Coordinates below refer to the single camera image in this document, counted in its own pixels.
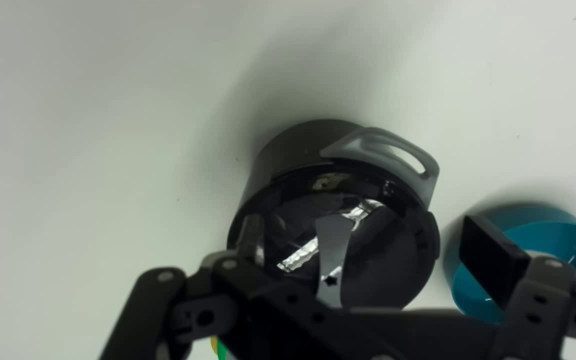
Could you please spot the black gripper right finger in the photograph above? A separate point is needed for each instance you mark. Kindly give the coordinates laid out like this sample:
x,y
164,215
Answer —
x,y
537,293

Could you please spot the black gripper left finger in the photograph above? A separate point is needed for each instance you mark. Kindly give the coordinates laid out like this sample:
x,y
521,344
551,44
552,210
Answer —
x,y
169,310

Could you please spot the grey round pot lid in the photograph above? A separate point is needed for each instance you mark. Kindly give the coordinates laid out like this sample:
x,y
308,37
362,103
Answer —
x,y
352,240

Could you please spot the black toy pot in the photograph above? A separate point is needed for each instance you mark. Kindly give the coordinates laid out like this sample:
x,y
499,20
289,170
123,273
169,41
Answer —
x,y
321,147

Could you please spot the teal toy frying pan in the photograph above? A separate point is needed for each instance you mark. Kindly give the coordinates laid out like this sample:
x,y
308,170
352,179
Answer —
x,y
537,228

